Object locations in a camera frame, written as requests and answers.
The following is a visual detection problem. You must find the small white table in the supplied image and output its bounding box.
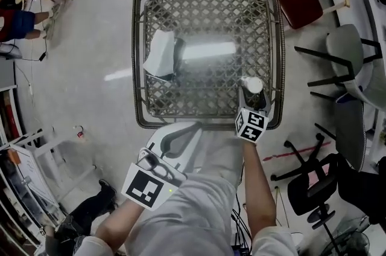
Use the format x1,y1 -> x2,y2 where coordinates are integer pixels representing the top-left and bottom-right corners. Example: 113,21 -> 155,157
0,127 -> 98,211

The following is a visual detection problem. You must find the person's left forearm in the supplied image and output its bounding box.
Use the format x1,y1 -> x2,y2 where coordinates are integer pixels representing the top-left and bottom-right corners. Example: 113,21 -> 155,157
95,199 -> 146,245

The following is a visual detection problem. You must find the wicker glass-top coffee table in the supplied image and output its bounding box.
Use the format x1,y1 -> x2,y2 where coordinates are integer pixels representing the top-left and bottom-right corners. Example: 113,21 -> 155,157
131,0 -> 286,130

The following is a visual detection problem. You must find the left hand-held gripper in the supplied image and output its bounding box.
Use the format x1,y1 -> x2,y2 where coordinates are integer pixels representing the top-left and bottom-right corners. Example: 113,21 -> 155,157
121,121 -> 204,212

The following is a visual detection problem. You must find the white tissue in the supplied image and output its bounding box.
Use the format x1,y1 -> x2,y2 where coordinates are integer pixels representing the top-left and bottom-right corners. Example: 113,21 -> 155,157
142,30 -> 176,76

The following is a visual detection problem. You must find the grey armchair black frame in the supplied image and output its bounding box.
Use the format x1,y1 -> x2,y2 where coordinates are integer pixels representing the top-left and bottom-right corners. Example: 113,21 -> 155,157
294,24 -> 384,98

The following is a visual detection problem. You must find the grey chair blue cushion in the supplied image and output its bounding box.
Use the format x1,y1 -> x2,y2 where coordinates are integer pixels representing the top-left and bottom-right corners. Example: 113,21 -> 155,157
309,61 -> 386,173

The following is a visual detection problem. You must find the small white cup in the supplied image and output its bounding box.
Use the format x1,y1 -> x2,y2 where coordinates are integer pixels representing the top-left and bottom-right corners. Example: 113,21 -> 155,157
241,76 -> 263,96

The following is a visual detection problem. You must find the person's right forearm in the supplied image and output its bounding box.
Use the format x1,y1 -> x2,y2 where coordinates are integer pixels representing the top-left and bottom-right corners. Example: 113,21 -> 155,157
242,139 -> 277,237

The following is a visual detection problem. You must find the black mesh chair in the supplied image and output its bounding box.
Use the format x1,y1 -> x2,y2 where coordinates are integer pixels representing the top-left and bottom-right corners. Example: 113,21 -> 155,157
335,152 -> 386,226

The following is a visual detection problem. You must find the black office chair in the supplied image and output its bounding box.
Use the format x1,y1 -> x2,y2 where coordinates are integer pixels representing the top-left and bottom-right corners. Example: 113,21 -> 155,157
270,132 -> 342,231

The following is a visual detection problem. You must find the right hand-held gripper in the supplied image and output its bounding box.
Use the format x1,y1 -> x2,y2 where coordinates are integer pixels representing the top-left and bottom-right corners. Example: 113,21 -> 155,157
234,88 -> 271,144

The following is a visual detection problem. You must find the pink cloth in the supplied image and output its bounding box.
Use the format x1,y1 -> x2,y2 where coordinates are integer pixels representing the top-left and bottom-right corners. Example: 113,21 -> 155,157
308,163 -> 332,187

